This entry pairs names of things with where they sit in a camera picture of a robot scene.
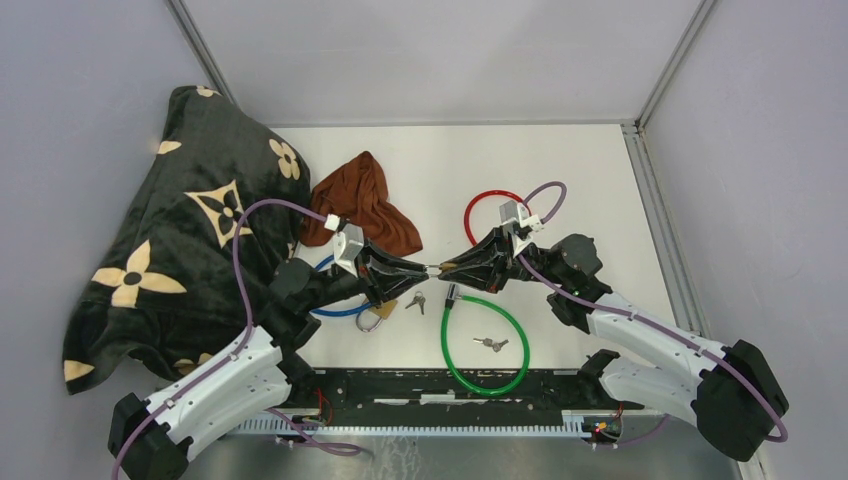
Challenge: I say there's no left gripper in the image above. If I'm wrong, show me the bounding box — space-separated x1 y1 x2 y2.
303 236 429 311

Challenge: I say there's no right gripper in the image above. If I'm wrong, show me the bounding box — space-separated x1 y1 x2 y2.
439 225 567 294

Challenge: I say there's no large brass padlock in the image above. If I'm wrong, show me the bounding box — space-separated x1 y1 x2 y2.
354 300 398 333

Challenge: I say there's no key bunch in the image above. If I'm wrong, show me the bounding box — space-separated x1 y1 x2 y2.
473 338 509 352
405 291 426 315

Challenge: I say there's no red cable lock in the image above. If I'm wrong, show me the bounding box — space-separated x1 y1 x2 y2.
462 190 533 248

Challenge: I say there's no blue cable lock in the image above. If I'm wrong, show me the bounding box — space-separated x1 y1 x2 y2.
309 254 376 319

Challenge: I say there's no small brass padlock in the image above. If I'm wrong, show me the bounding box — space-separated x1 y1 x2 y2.
425 262 457 276

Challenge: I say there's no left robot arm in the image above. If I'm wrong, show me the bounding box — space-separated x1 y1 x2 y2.
108 244 429 479

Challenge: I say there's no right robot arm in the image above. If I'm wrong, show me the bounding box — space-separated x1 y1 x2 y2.
438 227 789 462

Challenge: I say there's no brown cloth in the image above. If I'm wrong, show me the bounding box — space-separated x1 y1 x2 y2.
310 151 423 257

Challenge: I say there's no black floral blanket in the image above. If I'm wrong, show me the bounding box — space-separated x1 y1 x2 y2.
62 85 311 395

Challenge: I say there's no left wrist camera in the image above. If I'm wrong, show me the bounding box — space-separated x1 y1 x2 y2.
333 224 366 276

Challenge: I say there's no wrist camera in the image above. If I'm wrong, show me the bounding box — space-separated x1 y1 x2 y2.
333 224 366 276
499 200 544 240

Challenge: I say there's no green cable lock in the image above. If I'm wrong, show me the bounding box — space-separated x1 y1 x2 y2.
440 283 531 398

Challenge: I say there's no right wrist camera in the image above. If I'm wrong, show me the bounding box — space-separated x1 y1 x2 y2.
499 200 544 240

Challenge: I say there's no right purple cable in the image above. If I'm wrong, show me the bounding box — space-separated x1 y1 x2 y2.
516 181 790 444

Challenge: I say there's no purple cable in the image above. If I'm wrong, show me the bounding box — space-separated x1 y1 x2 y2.
111 198 336 480
516 181 790 444

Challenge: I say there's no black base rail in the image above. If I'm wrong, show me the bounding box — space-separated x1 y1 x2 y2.
278 367 645 429

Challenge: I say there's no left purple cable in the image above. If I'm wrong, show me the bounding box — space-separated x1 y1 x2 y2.
111 198 336 480

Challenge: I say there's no aluminium frame right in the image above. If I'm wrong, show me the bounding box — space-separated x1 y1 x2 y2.
621 120 770 480

